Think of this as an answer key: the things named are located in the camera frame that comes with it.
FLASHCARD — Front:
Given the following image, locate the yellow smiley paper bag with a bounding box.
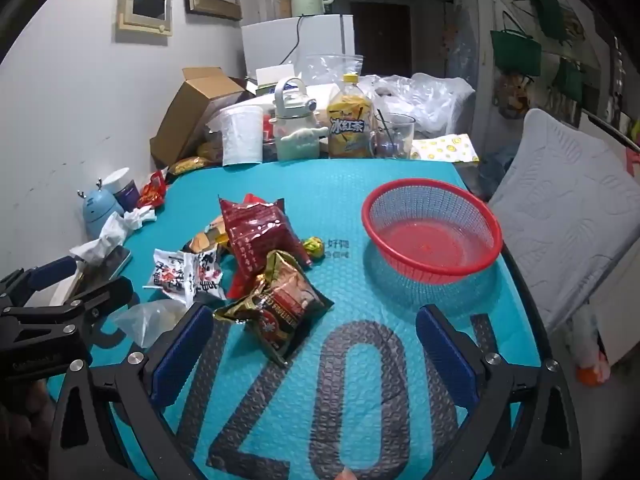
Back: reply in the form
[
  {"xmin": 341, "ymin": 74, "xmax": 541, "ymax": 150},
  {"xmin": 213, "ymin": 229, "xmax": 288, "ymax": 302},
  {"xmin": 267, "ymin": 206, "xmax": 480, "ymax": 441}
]
[{"xmin": 410, "ymin": 132, "xmax": 481, "ymax": 163}]

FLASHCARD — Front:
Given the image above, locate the white fridge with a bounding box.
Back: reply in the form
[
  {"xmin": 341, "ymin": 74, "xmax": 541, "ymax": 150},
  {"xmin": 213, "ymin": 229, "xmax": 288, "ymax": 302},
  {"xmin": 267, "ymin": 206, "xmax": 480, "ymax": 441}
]
[{"xmin": 241, "ymin": 14, "xmax": 356, "ymax": 83}]

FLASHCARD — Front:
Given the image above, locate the dark wooden door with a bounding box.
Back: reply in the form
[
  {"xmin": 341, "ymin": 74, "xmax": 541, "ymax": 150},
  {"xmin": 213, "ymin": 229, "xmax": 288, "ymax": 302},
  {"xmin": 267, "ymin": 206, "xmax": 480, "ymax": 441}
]
[{"xmin": 350, "ymin": 2, "xmax": 412, "ymax": 78}]

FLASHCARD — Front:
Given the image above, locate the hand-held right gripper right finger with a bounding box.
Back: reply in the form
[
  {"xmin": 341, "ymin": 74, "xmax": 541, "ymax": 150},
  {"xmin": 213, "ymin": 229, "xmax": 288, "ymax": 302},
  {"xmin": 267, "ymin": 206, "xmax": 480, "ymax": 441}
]
[{"xmin": 415, "ymin": 304, "xmax": 583, "ymax": 480}]

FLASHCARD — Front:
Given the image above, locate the open cardboard box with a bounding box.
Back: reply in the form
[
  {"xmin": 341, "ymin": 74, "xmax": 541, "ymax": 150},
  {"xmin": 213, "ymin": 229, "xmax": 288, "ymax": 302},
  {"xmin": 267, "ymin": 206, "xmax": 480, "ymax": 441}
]
[{"xmin": 150, "ymin": 66, "xmax": 256, "ymax": 168}]

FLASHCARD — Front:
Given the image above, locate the clear glass mug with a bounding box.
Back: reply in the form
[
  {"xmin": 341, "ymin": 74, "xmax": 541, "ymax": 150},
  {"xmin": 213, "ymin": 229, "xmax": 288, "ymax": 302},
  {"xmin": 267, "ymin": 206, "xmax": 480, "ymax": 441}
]
[{"xmin": 370, "ymin": 112, "xmax": 417, "ymax": 159}]

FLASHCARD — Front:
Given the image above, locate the pile of clear plastic bags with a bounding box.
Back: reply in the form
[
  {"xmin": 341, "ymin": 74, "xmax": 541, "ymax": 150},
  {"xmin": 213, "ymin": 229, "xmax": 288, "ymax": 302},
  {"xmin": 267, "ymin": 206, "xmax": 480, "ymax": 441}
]
[{"xmin": 357, "ymin": 72, "xmax": 476, "ymax": 136}]

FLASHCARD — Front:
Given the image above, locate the white bottle with plush cover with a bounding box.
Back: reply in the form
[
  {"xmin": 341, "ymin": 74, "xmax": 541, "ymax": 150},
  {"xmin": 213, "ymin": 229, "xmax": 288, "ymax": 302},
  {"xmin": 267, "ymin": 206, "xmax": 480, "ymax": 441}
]
[{"xmin": 272, "ymin": 76, "xmax": 321, "ymax": 162}]

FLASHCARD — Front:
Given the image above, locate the yellow iced tea bottle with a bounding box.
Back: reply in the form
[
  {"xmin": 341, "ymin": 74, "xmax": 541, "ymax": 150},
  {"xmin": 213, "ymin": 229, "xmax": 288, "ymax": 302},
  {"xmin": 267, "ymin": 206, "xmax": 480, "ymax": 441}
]
[{"xmin": 326, "ymin": 73, "xmax": 376, "ymax": 159}]

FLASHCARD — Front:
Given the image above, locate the black kettle cable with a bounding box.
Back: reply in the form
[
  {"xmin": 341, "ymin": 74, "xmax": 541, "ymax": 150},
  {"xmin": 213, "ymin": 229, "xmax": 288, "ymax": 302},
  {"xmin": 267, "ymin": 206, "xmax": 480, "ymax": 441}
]
[{"xmin": 280, "ymin": 15, "xmax": 303, "ymax": 68}]

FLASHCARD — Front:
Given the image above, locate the crumpled white tissue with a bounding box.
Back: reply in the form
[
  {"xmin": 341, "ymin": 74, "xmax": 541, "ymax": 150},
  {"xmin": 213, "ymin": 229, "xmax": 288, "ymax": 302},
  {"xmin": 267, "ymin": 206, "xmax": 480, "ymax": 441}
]
[{"xmin": 69, "ymin": 205, "xmax": 158, "ymax": 266}]

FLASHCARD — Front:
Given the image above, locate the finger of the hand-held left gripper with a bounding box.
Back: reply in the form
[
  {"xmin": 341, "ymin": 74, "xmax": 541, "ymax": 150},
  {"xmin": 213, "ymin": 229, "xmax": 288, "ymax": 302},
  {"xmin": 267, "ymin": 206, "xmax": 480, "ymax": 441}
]
[
  {"xmin": 0, "ymin": 277, "xmax": 135, "ymax": 334},
  {"xmin": 0, "ymin": 255, "xmax": 83, "ymax": 307}
]

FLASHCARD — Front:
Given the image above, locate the brown gold snack packet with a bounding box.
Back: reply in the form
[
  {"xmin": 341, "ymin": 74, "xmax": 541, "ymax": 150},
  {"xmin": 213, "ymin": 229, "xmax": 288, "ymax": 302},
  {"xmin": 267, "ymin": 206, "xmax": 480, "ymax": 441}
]
[{"xmin": 214, "ymin": 250, "xmax": 335, "ymax": 367}]

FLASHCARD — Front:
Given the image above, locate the clear plastic bag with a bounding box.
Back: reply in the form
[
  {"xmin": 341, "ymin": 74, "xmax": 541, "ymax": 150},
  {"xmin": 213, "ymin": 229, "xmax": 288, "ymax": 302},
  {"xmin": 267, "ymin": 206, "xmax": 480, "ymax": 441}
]
[{"xmin": 111, "ymin": 299, "xmax": 188, "ymax": 348}]

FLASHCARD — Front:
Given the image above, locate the wall intercom panel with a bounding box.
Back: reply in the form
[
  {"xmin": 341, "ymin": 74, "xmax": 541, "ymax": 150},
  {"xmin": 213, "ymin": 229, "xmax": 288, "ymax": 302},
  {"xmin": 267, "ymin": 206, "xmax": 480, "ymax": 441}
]
[{"xmin": 116, "ymin": 0, "xmax": 173, "ymax": 37}]

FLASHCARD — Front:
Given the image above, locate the brown patterned bag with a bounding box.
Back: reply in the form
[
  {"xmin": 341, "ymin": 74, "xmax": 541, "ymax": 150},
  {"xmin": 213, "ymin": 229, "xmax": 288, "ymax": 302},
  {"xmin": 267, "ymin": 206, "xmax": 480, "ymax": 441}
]
[{"xmin": 492, "ymin": 72, "xmax": 533, "ymax": 120}]

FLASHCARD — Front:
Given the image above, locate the green yellow lollipop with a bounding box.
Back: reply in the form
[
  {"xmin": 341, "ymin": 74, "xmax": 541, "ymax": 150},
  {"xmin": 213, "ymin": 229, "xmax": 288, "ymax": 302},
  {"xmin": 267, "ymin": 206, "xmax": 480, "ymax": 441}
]
[{"xmin": 302, "ymin": 236, "xmax": 327, "ymax": 266}]

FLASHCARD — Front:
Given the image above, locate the smartphone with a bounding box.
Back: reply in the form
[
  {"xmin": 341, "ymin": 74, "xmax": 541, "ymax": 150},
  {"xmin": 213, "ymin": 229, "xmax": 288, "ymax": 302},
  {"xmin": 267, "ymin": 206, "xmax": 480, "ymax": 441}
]
[{"xmin": 74, "ymin": 245, "xmax": 133, "ymax": 293}]

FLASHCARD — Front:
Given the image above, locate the white paper roll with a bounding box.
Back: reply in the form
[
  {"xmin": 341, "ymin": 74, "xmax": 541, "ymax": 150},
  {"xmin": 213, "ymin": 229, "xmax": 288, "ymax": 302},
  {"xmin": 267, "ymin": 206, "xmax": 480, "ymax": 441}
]
[{"xmin": 219, "ymin": 105, "xmax": 265, "ymax": 167}]

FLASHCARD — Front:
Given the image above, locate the small red candy packet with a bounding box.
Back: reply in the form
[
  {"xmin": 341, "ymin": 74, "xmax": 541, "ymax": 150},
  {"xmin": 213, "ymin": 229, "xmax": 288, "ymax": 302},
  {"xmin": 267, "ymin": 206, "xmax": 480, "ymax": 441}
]
[{"xmin": 137, "ymin": 170, "xmax": 168, "ymax": 209}]

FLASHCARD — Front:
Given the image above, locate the yellow snack packet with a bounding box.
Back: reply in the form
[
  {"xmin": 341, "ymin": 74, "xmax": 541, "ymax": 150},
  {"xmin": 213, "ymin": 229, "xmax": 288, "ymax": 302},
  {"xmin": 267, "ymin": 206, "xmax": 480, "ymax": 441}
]
[{"xmin": 167, "ymin": 156, "xmax": 216, "ymax": 177}]

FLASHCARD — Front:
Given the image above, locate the white box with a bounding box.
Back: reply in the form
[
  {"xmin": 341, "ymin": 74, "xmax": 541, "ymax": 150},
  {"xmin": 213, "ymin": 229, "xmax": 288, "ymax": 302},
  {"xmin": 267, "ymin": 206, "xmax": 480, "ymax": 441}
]
[{"xmin": 255, "ymin": 64, "xmax": 296, "ymax": 86}]

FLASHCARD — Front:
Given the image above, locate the red plastic mesh basket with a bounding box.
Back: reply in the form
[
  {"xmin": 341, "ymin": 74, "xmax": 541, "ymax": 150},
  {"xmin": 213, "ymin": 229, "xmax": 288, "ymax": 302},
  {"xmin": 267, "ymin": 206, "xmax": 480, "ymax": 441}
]
[{"xmin": 361, "ymin": 178, "xmax": 503, "ymax": 282}]

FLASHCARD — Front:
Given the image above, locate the orange white plush toy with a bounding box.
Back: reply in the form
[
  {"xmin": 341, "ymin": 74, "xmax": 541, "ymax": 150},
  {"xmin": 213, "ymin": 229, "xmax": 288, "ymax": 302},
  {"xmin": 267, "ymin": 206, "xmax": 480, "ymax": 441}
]
[{"xmin": 565, "ymin": 310, "xmax": 613, "ymax": 387}]

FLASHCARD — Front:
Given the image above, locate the grey leaf-pattern chair cushion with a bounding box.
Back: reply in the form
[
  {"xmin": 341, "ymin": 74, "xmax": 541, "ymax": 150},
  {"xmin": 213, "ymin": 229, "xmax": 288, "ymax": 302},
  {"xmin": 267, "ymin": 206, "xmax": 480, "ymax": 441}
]
[{"xmin": 487, "ymin": 108, "xmax": 640, "ymax": 333}]

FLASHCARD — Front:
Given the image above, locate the blue antlered humidifier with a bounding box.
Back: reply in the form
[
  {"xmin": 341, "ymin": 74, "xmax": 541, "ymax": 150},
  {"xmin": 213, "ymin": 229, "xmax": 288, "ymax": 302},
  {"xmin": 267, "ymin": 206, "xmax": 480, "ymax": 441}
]
[{"xmin": 77, "ymin": 177, "xmax": 126, "ymax": 238}]

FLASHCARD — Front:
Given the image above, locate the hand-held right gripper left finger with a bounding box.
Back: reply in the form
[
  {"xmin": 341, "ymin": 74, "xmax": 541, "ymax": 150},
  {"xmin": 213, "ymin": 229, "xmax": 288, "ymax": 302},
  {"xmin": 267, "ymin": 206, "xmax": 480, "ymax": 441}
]
[{"xmin": 47, "ymin": 302, "xmax": 216, "ymax": 480}]

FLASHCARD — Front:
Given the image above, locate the dark red snack packet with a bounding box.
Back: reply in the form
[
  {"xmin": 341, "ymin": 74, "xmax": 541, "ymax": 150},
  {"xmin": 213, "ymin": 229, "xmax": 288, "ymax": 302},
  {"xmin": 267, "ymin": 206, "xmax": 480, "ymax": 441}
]
[{"xmin": 219, "ymin": 193, "xmax": 313, "ymax": 298}]

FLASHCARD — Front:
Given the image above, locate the clear zip bag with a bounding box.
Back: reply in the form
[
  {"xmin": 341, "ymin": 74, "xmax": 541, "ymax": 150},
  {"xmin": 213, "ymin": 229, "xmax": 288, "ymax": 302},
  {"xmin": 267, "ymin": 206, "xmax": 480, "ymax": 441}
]
[{"xmin": 305, "ymin": 53, "xmax": 365, "ymax": 91}]

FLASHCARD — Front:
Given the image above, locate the large green tote bag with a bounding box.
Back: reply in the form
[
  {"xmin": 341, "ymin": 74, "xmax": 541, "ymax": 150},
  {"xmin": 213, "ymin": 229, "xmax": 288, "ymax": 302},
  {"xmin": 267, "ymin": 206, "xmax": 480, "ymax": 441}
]
[{"xmin": 490, "ymin": 10, "xmax": 543, "ymax": 78}]

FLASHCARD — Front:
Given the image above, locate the purple jar with white lid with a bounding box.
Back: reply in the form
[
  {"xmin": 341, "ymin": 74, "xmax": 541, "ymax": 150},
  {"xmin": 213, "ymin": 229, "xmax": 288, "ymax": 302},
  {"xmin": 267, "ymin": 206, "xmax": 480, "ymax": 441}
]
[{"xmin": 102, "ymin": 167, "xmax": 141, "ymax": 211}]

